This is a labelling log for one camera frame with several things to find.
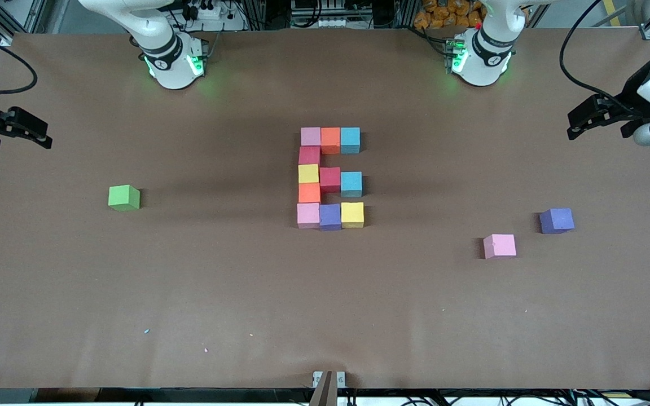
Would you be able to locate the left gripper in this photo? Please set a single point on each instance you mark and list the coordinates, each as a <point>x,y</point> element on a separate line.
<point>633,94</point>

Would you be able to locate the blue foam cube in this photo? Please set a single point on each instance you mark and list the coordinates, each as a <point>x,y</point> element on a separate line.
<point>350,140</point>
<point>351,184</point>

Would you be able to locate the yellow foam cube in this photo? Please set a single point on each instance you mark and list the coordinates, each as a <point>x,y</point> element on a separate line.
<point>308,173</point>
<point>352,215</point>

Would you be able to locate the orange foam cube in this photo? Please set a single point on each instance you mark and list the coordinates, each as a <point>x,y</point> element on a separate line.
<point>309,193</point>
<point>330,140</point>

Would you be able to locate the red foam cube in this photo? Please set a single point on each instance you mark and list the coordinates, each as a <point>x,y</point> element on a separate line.
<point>309,155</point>
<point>330,179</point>

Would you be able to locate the pink foam cube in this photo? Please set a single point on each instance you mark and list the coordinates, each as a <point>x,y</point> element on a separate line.
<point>308,215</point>
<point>310,136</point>
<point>499,246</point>

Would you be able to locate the purple foam cube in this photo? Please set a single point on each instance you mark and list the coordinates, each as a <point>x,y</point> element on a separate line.
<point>330,217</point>
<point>556,220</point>

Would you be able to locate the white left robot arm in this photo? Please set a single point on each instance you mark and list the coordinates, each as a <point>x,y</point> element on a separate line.
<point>486,51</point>

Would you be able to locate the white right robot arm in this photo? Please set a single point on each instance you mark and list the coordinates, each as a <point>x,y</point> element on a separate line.
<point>167,51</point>

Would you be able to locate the green foam cube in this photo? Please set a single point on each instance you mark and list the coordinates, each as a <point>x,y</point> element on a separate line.
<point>123,198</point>

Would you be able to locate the orange objects pile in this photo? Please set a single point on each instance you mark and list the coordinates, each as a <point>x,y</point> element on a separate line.
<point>438,17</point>

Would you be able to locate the white power strip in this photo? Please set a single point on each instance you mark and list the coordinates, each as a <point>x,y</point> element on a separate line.
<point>330,22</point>

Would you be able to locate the brown table cover sheet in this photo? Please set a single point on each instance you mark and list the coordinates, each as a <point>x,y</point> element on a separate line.
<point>325,310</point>

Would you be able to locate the metal table edge bracket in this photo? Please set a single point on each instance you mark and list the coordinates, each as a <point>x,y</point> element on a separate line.
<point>317,376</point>

